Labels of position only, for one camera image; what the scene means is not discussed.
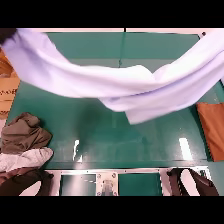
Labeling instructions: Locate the cardboard box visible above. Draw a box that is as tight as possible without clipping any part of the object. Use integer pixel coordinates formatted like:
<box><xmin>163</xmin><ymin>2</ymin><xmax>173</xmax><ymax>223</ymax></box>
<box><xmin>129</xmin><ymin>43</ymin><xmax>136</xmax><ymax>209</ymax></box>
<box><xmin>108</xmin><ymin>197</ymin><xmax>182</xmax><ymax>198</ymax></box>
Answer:
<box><xmin>0</xmin><ymin>49</ymin><xmax>21</xmax><ymax>120</ymax></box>

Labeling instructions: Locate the white shirt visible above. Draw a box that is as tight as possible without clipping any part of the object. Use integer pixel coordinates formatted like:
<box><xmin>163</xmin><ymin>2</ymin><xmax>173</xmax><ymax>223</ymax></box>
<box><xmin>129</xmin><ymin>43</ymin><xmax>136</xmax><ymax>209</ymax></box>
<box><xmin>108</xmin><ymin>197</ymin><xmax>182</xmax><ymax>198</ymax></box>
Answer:
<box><xmin>0</xmin><ymin>28</ymin><xmax>224</xmax><ymax>126</ymax></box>

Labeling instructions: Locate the light grey garment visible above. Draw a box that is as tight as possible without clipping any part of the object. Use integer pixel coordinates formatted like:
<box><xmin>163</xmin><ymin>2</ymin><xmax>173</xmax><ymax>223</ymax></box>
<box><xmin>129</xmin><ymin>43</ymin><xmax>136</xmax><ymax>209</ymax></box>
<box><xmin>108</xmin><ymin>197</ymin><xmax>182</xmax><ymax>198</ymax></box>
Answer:
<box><xmin>0</xmin><ymin>147</ymin><xmax>54</xmax><ymax>173</ymax></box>

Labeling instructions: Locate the olive green garment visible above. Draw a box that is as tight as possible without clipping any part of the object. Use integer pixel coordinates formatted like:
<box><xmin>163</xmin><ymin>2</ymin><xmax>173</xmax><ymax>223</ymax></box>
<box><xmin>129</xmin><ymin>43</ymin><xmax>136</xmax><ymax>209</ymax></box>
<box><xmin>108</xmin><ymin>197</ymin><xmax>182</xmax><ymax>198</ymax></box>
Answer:
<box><xmin>0</xmin><ymin>112</ymin><xmax>54</xmax><ymax>155</ymax></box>

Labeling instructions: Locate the silver frame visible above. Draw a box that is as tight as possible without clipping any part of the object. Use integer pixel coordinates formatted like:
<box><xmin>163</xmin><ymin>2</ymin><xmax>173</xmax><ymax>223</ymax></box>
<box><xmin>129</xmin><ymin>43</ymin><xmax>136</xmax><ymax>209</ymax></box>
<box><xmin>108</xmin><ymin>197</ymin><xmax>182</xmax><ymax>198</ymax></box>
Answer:
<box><xmin>44</xmin><ymin>166</ymin><xmax>212</xmax><ymax>197</ymax></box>

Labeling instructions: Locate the orange garment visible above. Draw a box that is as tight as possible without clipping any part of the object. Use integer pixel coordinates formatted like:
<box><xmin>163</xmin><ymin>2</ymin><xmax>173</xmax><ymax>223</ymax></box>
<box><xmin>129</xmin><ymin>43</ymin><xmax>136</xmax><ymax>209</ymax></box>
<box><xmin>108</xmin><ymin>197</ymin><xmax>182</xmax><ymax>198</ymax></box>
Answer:
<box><xmin>195</xmin><ymin>101</ymin><xmax>224</xmax><ymax>162</ymax></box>

